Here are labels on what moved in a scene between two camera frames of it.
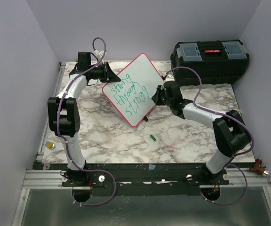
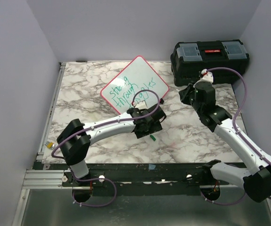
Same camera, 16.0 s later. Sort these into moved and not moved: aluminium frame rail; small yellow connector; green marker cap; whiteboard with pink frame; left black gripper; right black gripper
Moved: right black gripper; left black gripper
Not moved: aluminium frame rail; whiteboard with pink frame; green marker cap; small yellow connector
